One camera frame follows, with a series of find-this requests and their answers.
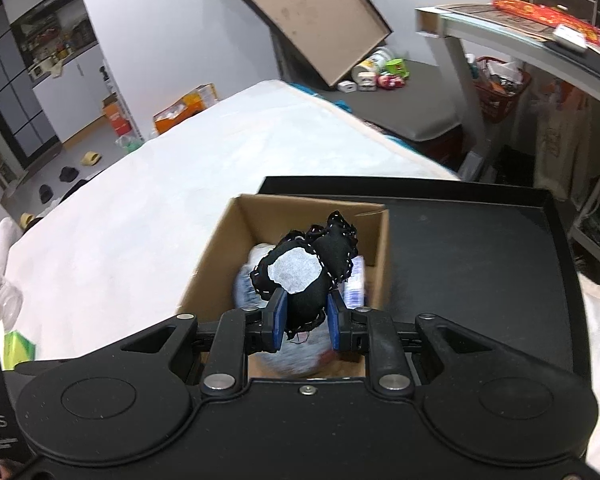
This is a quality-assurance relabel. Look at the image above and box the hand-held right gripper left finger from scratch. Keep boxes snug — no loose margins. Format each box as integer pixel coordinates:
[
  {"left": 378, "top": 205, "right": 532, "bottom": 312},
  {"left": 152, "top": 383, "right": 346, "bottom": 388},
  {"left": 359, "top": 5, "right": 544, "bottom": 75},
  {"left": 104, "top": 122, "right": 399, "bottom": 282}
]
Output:
[{"left": 122, "top": 287, "right": 288, "bottom": 396}]

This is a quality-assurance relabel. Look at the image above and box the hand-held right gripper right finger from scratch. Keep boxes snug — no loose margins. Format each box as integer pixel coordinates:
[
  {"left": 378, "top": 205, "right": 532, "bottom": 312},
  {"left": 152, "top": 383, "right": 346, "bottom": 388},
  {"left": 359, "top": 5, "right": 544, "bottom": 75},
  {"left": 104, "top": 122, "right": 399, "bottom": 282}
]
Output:
[{"left": 327, "top": 292, "right": 476, "bottom": 396}]

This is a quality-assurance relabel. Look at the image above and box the blue tissue packet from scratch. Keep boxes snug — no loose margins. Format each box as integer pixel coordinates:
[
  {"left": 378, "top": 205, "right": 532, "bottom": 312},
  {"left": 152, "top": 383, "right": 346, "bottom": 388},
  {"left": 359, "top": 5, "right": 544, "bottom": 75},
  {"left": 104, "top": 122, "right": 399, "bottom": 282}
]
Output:
[{"left": 337, "top": 255, "right": 370, "bottom": 311}]

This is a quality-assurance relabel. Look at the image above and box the fluffy blue-grey plush toy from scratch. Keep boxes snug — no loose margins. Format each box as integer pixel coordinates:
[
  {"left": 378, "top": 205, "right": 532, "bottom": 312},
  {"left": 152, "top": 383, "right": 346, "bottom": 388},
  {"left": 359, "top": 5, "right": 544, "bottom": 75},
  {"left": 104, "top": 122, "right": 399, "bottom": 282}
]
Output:
[{"left": 232, "top": 242, "right": 333, "bottom": 376}]

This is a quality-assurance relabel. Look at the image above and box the black felt toy white patch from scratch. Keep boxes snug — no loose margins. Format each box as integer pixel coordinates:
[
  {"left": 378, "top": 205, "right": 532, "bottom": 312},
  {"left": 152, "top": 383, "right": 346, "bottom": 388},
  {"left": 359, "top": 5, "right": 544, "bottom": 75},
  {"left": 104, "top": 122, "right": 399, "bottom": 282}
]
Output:
[{"left": 249, "top": 210, "right": 358, "bottom": 341}]

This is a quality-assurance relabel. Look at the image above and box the brown cardboard box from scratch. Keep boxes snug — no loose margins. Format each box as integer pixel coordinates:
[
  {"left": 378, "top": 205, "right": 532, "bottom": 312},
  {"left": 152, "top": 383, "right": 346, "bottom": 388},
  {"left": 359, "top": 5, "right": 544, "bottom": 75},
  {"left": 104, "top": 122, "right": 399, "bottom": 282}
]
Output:
[{"left": 177, "top": 192, "right": 392, "bottom": 378}]

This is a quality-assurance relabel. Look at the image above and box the black tray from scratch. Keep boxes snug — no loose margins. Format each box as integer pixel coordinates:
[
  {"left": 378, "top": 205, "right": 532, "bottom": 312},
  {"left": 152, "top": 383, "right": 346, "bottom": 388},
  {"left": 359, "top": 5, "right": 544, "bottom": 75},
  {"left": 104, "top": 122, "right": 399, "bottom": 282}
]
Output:
[{"left": 257, "top": 176, "right": 593, "bottom": 386}]

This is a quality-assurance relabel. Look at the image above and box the green packet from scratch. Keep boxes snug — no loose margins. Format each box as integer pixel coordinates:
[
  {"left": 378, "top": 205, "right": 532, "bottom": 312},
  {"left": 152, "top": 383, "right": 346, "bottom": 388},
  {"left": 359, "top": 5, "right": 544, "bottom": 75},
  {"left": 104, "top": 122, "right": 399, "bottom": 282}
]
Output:
[{"left": 2, "top": 331, "right": 36, "bottom": 365}]

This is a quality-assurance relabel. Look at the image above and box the clear plastic bottle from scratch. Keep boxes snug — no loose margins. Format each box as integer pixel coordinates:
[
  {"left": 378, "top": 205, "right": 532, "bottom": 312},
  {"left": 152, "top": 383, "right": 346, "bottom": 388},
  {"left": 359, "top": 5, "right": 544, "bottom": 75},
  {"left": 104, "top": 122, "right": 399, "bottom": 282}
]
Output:
[{"left": 0, "top": 252, "right": 25, "bottom": 326}]

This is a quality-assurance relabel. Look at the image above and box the orange carton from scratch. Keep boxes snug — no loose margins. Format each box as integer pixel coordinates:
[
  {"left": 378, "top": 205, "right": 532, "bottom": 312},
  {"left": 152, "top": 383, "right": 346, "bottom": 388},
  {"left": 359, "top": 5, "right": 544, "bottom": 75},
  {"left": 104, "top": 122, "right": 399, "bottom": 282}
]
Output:
[{"left": 152, "top": 83, "right": 218, "bottom": 135}]

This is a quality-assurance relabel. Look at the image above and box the small orange box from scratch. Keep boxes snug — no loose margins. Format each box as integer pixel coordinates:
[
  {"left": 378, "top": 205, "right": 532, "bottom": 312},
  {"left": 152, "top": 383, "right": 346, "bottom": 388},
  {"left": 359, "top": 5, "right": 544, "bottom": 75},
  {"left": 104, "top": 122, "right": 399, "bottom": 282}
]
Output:
[{"left": 102, "top": 95, "right": 133, "bottom": 136}]

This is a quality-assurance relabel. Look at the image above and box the glass top desk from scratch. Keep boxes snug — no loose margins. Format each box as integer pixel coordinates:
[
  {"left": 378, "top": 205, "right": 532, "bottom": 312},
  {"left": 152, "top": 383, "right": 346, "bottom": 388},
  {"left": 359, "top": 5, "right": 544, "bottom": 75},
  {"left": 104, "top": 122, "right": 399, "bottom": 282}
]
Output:
[{"left": 415, "top": 2, "right": 600, "bottom": 186}]

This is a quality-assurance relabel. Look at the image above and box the white canister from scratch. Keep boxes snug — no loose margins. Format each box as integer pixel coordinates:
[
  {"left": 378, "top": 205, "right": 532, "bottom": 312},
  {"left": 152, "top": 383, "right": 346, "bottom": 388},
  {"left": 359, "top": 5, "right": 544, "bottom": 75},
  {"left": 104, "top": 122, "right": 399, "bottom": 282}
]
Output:
[{"left": 352, "top": 46, "right": 393, "bottom": 78}]

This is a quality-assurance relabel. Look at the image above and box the red basket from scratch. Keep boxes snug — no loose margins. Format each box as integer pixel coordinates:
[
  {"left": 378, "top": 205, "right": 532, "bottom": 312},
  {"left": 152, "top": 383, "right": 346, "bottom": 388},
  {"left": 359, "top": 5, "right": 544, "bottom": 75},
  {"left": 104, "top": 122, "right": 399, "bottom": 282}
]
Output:
[{"left": 472, "top": 56, "right": 533, "bottom": 123}]

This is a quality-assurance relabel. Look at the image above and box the white tote bag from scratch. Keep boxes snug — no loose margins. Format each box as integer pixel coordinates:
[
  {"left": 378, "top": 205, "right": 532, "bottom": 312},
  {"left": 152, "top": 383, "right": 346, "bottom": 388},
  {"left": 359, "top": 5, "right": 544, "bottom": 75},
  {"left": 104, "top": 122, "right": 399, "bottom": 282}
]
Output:
[{"left": 532, "top": 90, "right": 593, "bottom": 201}]

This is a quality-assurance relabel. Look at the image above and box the white metal rack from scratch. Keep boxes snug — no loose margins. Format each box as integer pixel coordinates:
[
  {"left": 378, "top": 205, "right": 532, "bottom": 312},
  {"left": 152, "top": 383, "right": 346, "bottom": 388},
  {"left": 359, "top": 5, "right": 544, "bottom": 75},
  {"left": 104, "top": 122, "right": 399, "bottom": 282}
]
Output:
[{"left": 570, "top": 160, "right": 600, "bottom": 273}]

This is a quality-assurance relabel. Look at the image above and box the white cabinet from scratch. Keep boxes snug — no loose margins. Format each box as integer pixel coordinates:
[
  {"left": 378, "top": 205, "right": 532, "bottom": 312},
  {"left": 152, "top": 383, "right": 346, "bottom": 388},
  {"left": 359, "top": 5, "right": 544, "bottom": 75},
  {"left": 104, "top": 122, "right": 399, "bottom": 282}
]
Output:
[{"left": 32, "top": 42, "right": 126, "bottom": 146}]

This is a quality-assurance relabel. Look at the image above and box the black panelled door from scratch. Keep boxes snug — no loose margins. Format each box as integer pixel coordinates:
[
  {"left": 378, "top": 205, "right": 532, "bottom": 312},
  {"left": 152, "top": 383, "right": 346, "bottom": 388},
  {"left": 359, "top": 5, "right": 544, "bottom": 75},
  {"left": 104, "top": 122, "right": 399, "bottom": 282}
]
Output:
[{"left": 0, "top": 5, "right": 63, "bottom": 171}]

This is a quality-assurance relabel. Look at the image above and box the brown desk mat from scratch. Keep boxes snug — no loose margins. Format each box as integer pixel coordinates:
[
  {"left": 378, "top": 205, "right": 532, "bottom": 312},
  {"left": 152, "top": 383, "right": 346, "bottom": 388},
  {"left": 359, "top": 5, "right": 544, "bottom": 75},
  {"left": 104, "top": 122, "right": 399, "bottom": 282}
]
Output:
[{"left": 432, "top": 2, "right": 551, "bottom": 41}]

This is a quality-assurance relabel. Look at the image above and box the shelf with jars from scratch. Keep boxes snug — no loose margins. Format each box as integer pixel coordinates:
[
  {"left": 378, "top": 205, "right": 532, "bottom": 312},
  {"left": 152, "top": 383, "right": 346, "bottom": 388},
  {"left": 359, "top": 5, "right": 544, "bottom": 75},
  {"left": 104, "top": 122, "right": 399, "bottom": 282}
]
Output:
[{"left": 10, "top": 0, "right": 101, "bottom": 81}]

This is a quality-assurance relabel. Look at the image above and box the red printed paper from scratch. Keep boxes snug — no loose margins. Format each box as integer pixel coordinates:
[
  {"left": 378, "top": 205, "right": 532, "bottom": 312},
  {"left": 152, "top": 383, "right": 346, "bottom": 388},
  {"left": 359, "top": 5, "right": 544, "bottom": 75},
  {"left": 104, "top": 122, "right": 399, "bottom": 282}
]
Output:
[{"left": 492, "top": 0, "right": 600, "bottom": 68}]

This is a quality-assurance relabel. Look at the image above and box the brown board black frame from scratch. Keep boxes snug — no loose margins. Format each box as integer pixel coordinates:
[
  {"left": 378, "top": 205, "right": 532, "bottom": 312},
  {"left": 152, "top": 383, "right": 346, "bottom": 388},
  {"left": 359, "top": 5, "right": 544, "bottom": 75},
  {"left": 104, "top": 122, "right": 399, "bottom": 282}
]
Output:
[{"left": 224, "top": 0, "right": 393, "bottom": 91}]

